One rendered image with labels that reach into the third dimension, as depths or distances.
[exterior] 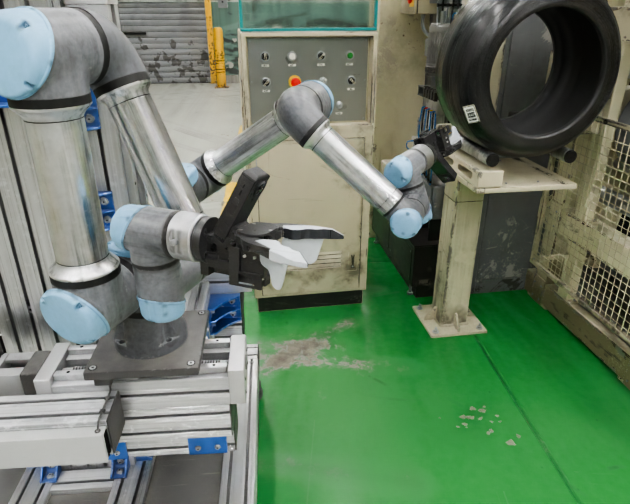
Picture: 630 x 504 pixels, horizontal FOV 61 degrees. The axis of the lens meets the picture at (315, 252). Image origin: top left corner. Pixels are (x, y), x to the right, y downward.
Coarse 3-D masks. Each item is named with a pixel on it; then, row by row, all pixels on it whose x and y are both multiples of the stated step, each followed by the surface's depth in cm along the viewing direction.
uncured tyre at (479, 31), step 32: (480, 0) 167; (512, 0) 156; (544, 0) 156; (576, 0) 158; (448, 32) 176; (480, 32) 160; (576, 32) 186; (608, 32) 163; (448, 64) 172; (480, 64) 161; (576, 64) 191; (608, 64) 167; (448, 96) 176; (480, 96) 165; (544, 96) 197; (576, 96) 190; (608, 96) 173; (480, 128) 171; (512, 128) 199; (544, 128) 195; (576, 128) 175
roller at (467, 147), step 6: (450, 132) 205; (462, 138) 195; (462, 144) 193; (468, 144) 189; (474, 144) 186; (468, 150) 188; (474, 150) 184; (480, 150) 181; (486, 150) 179; (474, 156) 184; (480, 156) 179; (486, 156) 176; (492, 156) 175; (498, 156) 175; (486, 162) 176; (492, 162) 175; (498, 162) 176
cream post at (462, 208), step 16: (496, 64) 200; (496, 80) 202; (496, 96) 205; (448, 192) 227; (464, 192) 220; (448, 208) 228; (464, 208) 223; (480, 208) 224; (448, 224) 229; (464, 224) 226; (448, 240) 231; (464, 240) 229; (448, 256) 232; (464, 256) 233; (448, 272) 235; (464, 272) 236; (448, 288) 238; (464, 288) 240; (432, 304) 255; (448, 304) 242; (464, 304) 244; (448, 320) 246; (464, 320) 248
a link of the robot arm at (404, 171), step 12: (396, 156) 141; (408, 156) 140; (420, 156) 142; (384, 168) 141; (396, 168) 138; (408, 168) 138; (420, 168) 142; (396, 180) 139; (408, 180) 139; (420, 180) 141
